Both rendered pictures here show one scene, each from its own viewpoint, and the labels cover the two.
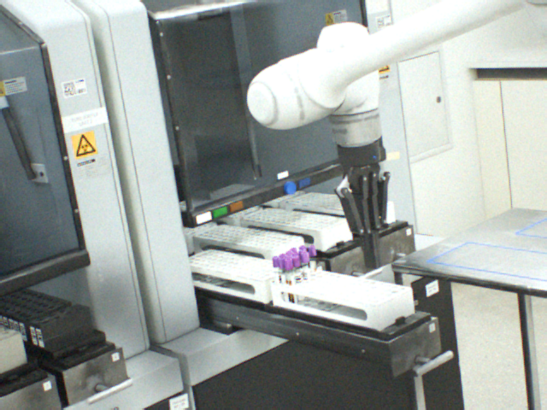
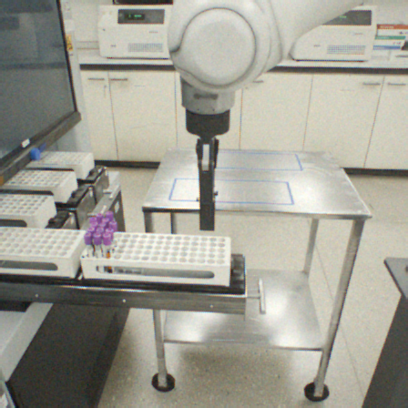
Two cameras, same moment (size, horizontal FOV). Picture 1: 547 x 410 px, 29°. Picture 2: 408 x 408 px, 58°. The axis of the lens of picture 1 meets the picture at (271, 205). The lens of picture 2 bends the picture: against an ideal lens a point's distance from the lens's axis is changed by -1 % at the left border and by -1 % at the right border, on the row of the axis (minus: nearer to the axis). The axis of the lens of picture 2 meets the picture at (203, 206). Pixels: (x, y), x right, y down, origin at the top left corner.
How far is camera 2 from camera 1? 1.51 m
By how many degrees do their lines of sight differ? 45
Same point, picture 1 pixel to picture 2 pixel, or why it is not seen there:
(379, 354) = (232, 306)
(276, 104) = (257, 50)
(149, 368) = not seen: outside the picture
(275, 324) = (93, 295)
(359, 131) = (229, 96)
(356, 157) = (220, 126)
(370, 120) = not seen: hidden behind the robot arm
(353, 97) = not seen: hidden behind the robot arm
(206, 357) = (14, 345)
